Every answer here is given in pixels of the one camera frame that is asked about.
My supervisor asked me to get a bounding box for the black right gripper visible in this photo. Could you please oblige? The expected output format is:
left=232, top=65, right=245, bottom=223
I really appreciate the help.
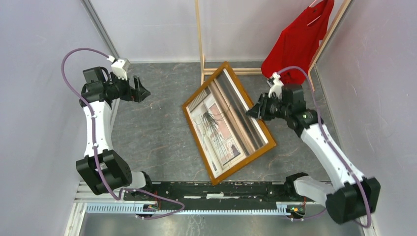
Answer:
left=245, top=92, right=290, bottom=121

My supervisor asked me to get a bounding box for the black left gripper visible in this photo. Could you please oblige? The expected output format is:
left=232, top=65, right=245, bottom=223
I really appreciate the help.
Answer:
left=105, top=72, right=151, bottom=103

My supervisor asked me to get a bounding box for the wooden picture frame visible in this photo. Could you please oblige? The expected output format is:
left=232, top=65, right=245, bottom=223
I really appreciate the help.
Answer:
left=181, top=61, right=277, bottom=186

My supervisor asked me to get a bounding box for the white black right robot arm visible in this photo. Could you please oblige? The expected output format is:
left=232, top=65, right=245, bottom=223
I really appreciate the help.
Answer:
left=246, top=84, right=381, bottom=224

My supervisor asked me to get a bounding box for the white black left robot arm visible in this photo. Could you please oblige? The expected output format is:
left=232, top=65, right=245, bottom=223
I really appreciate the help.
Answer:
left=76, top=67, right=150, bottom=195

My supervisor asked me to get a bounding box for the red t-shirt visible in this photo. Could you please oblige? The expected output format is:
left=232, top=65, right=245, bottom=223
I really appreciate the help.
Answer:
left=261, top=4, right=334, bottom=78

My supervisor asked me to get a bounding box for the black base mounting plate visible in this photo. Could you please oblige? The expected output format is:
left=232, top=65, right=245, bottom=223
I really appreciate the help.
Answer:
left=123, top=181, right=317, bottom=211

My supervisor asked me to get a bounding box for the white clothes hanger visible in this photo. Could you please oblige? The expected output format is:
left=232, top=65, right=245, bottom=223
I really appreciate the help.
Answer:
left=306, top=0, right=334, bottom=27

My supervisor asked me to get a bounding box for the wooden clothes rack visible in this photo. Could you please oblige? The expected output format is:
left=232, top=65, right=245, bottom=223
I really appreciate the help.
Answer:
left=194, top=0, right=353, bottom=84

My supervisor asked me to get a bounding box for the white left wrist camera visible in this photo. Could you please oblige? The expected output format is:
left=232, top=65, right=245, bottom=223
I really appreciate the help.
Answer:
left=107, top=55, right=131, bottom=81

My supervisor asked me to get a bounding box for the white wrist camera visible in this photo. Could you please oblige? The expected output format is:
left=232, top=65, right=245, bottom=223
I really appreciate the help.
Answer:
left=268, top=72, right=284, bottom=98
left=107, top=55, right=131, bottom=81

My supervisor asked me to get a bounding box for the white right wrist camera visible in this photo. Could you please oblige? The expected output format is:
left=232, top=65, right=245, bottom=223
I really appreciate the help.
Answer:
left=268, top=72, right=284, bottom=98

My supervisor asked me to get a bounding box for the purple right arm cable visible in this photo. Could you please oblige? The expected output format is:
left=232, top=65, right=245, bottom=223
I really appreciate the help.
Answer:
left=277, top=65, right=373, bottom=229

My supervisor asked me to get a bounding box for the aluminium rail frame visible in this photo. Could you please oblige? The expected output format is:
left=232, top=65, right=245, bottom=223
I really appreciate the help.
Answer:
left=63, top=0, right=380, bottom=236

